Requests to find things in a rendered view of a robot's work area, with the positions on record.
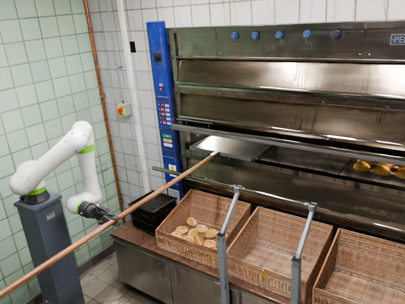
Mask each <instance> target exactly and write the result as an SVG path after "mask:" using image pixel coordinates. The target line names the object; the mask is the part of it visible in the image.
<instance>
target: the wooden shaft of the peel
mask: <svg viewBox="0 0 405 304"><path fill-rule="evenodd" d="M212 159H213V156H209V157H207V158H206V159H204V160H202V161H201V162H200V163H198V164H196V165H195V166H193V167H191V168H190V169H189V170H187V171H185V172H184V173H182V174H181V175H179V176H178V177H176V178H174V179H173V180H171V181H170V182H168V183H167V184H165V185H164V186H162V187H161V188H159V189H158V190H156V191H154V192H153V193H151V194H150V195H148V196H147V197H145V198H143V199H142V200H141V201H139V202H137V203H136V204H134V205H132V206H131V207H129V208H128V209H126V210H125V211H123V212H122V213H120V214H119V215H117V216H119V217H120V219H118V220H112V219H111V220H109V221H108V222H106V223H105V224H103V225H102V226H100V227H98V228H97V229H95V230H94V231H92V232H90V233H89V234H88V235H86V236H84V237H83V238H81V239H80V240H78V241H77V242H75V243H73V244H72V245H70V246H69V247H67V248H66V249H64V250H63V251H61V252H60V253H58V254H56V255H55V256H53V257H52V258H50V259H48V260H47V261H46V262H44V263H42V264H41V265H39V266H38V267H36V268H35V269H33V270H31V271H30V272H29V273H27V274H25V275H24V276H22V277H21V278H19V279H18V280H16V281H14V282H13V283H11V284H10V285H8V286H7V287H5V288H4V289H2V290H0V299H1V298H3V297H4V296H6V295H7V294H8V293H10V292H12V291H13V290H15V289H16V288H18V287H19V286H21V285H22V284H24V283H25V282H27V281H28V280H30V279H31V278H33V277H34V276H36V275H37V274H39V273H41V272H42V271H43V270H45V269H47V268H48V267H50V266H51V265H52V264H54V263H56V262H57V261H59V260H60V259H61V258H63V257H65V256H66V255H68V254H69V253H71V252H72V251H74V250H75V249H77V248H78V247H80V246H81V245H83V244H84V243H86V242H88V241H89V240H90V239H92V238H94V237H95V236H96V235H98V234H100V233H101V232H103V231H104V230H105V229H107V228H109V227H110V226H112V225H113V224H114V223H116V222H118V221H119V220H121V219H123V218H124V217H126V216H127V215H128V214H130V213H132V212H133V211H135V210H136V209H137V208H139V207H141V206H142V205H143V204H145V203H146V202H148V201H150V200H151V199H153V198H154V197H156V196H157V195H159V194H160V193H162V192H163V191H165V190H166V189H168V188H169V187H171V186H172V185H174V184H176V183H177V182H179V181H180V180H181V179H183V178H185V177H186V176H188V175H189V174H190V173H192V172H194V171H195V170H196V169H198V168H199V167H201V166H203V165H204V164H206V163H207V162H209V161H210V160H212Z"/></svg>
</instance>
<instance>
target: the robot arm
mask: <svg viewBox="0 0 405 304"><path fill-rule="evenodd" d="M74 155H77V159H78V163H79V166H80V171H81V176H82V180H83V188H84V192H82V193H80V194H78V195H75V196H73V197H71V198H69V199H68V200H67V202H66V209H67V210H68V211H69V212H70V213H72V214H78V215H81V216H83V217H85V218H93V219H96V220H98V221H99V223H98V224H99V225H100V224H101V225H103V224H105V223H106V222H108V221H109V219H108V218H111V219H112V220H118V219H120V217H119V216H116V215H114V214H112V213H111V212H109V211H110V209H108V208H106V207H104V206H101V205H100V204H99V202H100V201H101V199H102V194H101V190H100V187H99V183H98V176H97V171H96V160H95V144H94V138H93V129H92V126H91V125H90V124H89V123H88V122H86V121H78V122H76V123H75V124H74V125H73V126H72V128H71V131H69V132H68V133H67V134H66V135H65V136H64V137H63V138H62V139H61V140H60V141H59V142H58V143H57V144H56V145H55V146H54V147H52V148H51V149H50V150H49V151H48V152H47V153H46V154H44V155H43V156H42V157H41V158H39V159H38V160H29V161H26V162H23V163H21V164H20V165H19V166H18V168H17V170H16V172H15V174H14V175H13V176H12V177H11V179H10V181H9V188H10V190H11V192H12V193H14V194H16V195H20V197H19V199H20V200H25V204H27V205H36V204H40V203H44V202H46V201H47V200H49V199H50V197H51V196H50V193H49V192H48V191H47V190H46V183H45V179H44V178H45V177H46V176H47V175H48V174H49V173H51V172H52V171H53V170H54V169H56V168H57V167H58V166H60V165H61V164H62V163H63V162H65V161H67V160H68V159H70V158H71V157H72V156H74ZM105 215H106V216H107V217H108V218H106V217H105Z"/></svg>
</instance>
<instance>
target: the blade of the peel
mask: <svg viewBox="0 0 405 304"><path fill-rule="evenodd" d="M270 146H271V145H267V144H260V143H256V142H248V141H241V140H237V139H229V138H222V137H218V136H211V137H209V138H206V139H204V140H202V141H199V142H197V143H195V144H193V145H191V146H189V149H190V150H195V151H201V152H205V153H210V154H212V153H213V152H215V151H219V152H220V156H226V157H232V158H235V159H242V160H247V161H252V160H253V159H254V158H255V157H257V156H258V155H259V154H260V153H262V152H263V151H265V150H266V149H267V148H268V147H270Z"/></svg>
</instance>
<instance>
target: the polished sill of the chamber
mask: <svg viewBox="0 0 405 304"><path fill-rule="evenodd" d="M186 154H191V155H194V156H200V157H206V158H207V157H209V156H210V153H205V152H201V151H195V150H190V149H189V148H187V149H186ZM215 160H221V161H224V162H230V163H236V164H239V165H245V166H251V167H255V168H260V169H266V170H270V171H275V172H279V173H285V174H290V175H294V176H300V177H305V178H309V179H315V180H320V181H324V182H330V183H335V184H339V185H345V186H350V187H354V188H360V189H365V190H369V191H375V192H381V193H384V194H390V195H396V196H399V197H405V187H403V186H398V185H392V184H388V183H382V182H375V181H372V180H365V179H359V178H355V177H349V176H343V175H339V174H333V173H327V172H323V171H317V170H313V169H307V168H300V167H297V166H290V165H284V164H280V163H274V162H268V161H264V160H258V159H253V160H252V161H247V160H242V159H235V158H232V157H226V156H218V157H217V158H215Z"/></svg>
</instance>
